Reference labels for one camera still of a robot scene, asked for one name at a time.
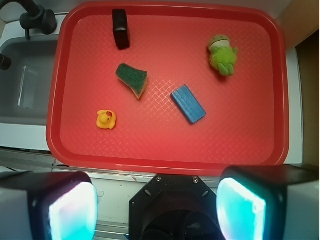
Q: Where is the green plush frog toy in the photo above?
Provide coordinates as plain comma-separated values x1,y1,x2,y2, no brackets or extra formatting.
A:
207,34,239,77

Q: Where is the black rectangular block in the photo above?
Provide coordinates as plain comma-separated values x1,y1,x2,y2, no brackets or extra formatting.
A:
112,9,131,50

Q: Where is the grey toy faucet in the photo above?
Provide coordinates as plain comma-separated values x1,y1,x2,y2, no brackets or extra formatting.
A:
0,0,58,71

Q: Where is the red plastic tray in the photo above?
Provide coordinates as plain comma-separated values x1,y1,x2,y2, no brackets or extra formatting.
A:
46,1,290,176

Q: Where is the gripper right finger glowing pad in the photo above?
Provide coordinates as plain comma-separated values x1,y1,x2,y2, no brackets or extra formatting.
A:
216,165,320,240

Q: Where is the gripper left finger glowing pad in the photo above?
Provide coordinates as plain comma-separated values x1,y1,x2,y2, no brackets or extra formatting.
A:
0,171,98,240

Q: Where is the blue rectangular block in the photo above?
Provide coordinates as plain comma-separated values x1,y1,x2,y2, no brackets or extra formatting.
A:
170,85,207,124

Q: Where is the green and yellow sponge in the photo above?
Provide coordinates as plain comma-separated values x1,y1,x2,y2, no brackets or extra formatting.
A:
115,63,148,100

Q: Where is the grey toy sink basin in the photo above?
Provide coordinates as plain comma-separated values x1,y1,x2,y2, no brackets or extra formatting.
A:
0,35,59,126

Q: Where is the yellow rubber duck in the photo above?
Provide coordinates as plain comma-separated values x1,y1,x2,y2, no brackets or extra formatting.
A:
96,110,117,130

